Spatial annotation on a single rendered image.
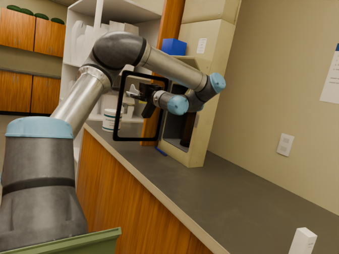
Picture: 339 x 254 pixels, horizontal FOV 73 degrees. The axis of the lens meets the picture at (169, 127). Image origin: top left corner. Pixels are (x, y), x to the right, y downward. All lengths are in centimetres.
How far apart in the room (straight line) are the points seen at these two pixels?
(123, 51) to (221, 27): 62
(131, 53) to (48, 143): 40
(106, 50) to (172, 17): 81
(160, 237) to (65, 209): 69
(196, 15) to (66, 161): 110
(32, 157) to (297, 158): 122
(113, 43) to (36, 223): 52
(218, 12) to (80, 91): 80
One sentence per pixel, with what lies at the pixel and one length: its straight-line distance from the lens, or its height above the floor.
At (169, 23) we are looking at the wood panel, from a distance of 148.
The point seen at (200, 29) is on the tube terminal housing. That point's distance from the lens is 132.
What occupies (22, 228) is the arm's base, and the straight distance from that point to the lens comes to 41.
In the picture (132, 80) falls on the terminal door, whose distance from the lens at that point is 129.
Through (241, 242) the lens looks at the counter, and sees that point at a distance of 81.
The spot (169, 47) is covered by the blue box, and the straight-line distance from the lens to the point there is 131.
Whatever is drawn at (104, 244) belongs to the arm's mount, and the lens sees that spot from 43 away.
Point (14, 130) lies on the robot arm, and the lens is 49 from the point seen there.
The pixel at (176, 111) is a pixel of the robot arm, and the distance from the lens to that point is 88.
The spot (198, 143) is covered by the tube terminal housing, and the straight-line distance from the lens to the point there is 124.
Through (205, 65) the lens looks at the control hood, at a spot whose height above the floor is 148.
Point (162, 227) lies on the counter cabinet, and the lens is 104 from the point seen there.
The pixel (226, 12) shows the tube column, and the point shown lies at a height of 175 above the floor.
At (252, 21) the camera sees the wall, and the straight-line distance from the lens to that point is 167.
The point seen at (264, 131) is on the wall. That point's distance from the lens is 146.
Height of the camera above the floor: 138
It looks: 11 degrees down
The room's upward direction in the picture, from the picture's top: 11 degrees clockwise
